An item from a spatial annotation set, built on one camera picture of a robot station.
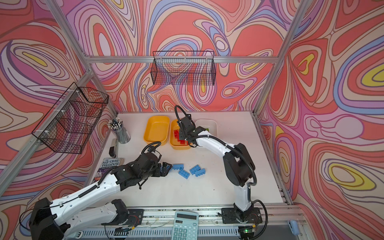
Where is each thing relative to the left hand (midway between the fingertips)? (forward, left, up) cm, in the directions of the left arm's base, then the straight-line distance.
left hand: (164, 166), depth 79 cm
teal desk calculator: (-26, -12, -9) cm, 30 cm away
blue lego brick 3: (0, -20, -10) cm, 22 cm away
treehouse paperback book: (+6, +37, -10) cm, 39 cm away
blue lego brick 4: (+4, -6, -9) cm, 12 cm away
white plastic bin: (+34, -29, -6) cm, 45 cm away
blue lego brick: (-1, -10, -10) cm, 14 cm away
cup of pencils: (+23, +31, +7) cm, 39 cm away
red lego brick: (+29, -4, -8) cm, 30 cm away
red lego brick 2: (+22, -8, -10) cm, 26 cm away
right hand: (+21, -11, 0) cm, 23 cm away
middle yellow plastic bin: (+22, -4, -11) cm, 25 cm away
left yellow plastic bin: (+33, +11, -10) cm, 37 cm away
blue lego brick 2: (+2, -15, -11) cm, 19 cm away
